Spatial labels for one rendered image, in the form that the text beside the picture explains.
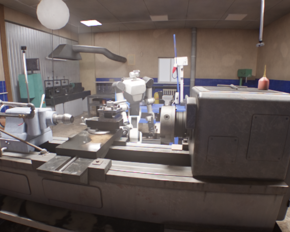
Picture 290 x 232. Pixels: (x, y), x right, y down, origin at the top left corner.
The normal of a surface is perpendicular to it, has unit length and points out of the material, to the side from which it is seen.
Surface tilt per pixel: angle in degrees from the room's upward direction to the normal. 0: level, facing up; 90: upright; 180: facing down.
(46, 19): 127
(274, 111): 90
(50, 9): 105
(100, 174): 90
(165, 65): 90
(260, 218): 90
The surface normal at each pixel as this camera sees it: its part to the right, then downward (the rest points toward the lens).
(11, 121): -0.17, -0.03
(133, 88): 0.50, 0.37
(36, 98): -0.18, 0.22
